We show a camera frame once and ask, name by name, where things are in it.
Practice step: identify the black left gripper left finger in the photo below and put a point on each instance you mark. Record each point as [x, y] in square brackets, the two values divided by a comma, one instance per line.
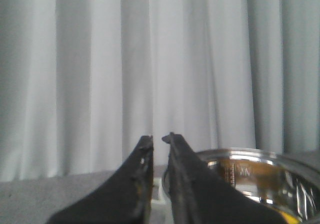
[124, 198]

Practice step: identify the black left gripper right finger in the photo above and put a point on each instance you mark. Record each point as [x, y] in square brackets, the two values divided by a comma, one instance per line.
[199, 195]

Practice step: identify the yellow corn cob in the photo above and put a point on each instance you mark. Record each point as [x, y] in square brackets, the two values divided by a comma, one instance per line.
[289, 218]

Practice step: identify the sage green electric pot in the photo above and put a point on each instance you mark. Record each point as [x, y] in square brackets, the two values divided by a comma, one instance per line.
[271, 179]

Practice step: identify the white pleated curtain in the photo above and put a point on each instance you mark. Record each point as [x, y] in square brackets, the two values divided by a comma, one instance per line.
[83, 80]

